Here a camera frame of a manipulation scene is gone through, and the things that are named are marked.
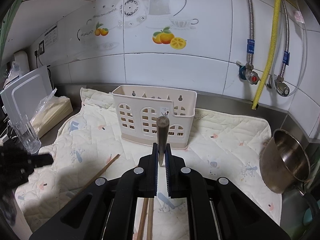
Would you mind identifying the wooden chopstick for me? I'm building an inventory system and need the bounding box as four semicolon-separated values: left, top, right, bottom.
72;154;120;200
156;116;170;167
136;198;149;240
146;198;154;240

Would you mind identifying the grey gloved left hand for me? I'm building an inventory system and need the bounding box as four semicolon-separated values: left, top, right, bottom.
1;190;17;226

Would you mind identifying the clear glass mug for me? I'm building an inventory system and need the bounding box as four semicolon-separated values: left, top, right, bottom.
13;114;41;155

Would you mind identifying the cream quilted mat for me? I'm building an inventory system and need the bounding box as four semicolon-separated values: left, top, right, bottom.
15;88;287;239

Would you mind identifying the white cutting board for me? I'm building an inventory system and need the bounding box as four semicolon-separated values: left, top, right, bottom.
1;66;53;126

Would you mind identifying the beige plastic utensil holder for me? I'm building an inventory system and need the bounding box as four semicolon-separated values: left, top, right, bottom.
112;85;197;149

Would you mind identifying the steel pot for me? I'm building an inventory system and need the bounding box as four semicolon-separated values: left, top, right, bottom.
259;129;311;194

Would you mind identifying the white instruction sticker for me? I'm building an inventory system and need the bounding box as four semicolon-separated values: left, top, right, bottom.
44;25;58;47

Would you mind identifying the chrome angle valve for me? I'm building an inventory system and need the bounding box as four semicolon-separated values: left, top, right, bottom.
267;75;290;97

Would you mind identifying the wall power socket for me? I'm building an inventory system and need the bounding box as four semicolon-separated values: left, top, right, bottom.
37;40;45;55

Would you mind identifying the red handle water valve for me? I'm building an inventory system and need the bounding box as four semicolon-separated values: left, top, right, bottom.
236;61;260;85

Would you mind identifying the right braided steel hose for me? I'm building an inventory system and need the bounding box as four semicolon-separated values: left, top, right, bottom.
279;0;291;81

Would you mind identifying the yellow gas hose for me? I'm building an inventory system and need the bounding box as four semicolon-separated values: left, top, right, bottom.
251;0;283;111

